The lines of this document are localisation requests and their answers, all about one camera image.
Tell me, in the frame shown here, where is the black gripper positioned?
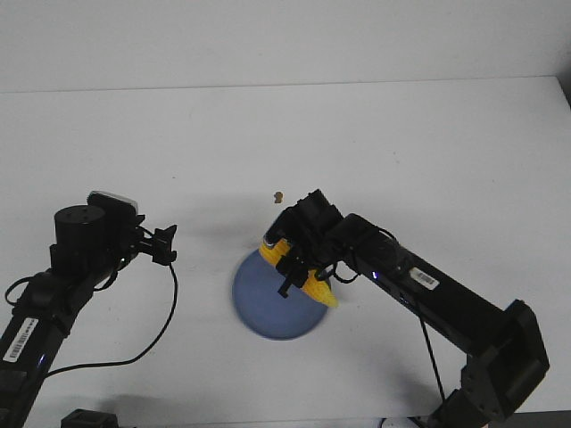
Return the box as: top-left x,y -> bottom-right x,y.
130,225 -> 178,263
274,189 -> 343,298

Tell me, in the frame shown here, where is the yellow corn cob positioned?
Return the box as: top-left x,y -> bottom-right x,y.
259,239 -> 338,308

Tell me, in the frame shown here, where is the blue round plate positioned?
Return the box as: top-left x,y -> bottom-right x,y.
231,250 -> 328,341

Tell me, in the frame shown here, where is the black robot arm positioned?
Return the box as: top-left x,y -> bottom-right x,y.
262,190 -> 550,427
1,195 -> 177,427

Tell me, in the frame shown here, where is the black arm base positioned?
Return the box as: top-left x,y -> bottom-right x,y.
60,408 -> 119,428

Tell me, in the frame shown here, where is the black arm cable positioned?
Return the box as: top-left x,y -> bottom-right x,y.
44,262 -> 180,380
316,262 -> 447,405

